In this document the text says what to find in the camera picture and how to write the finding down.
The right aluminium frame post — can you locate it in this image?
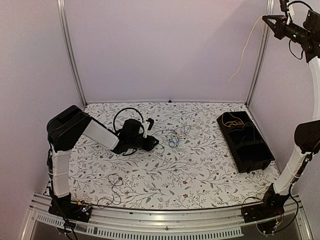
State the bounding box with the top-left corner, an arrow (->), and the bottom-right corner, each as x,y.
245,0 -> 275,106

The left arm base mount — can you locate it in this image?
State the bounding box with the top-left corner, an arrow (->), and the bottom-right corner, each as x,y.
48,194 -> 92,223

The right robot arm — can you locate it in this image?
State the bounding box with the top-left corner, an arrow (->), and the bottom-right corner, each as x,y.
258,2 -> 320,218

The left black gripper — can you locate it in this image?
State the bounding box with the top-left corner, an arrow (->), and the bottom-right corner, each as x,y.
128,135 -> 159,152

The aluminium front rail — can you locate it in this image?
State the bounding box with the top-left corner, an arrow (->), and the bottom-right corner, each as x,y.
21,193 -> 315,240

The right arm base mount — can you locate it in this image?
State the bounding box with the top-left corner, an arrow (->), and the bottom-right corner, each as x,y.
241,194 -> 299,235

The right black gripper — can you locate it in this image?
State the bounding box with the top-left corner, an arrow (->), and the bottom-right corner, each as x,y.
264,14 -> 311,45

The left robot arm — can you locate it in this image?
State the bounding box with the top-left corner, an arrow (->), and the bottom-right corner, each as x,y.
46,105 -> 159,217

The black plastic bin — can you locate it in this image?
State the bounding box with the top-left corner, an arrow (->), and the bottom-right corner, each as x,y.
216,111 -> 275,173

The black cable on mat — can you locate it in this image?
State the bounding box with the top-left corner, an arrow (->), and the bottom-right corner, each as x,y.
96,172 -> 125,209

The tangled cable pile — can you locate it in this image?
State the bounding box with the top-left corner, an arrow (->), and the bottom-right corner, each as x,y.
152,124 -> 192,156

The floral table mat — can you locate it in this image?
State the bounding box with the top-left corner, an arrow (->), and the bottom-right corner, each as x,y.
51,102 -> 283,210

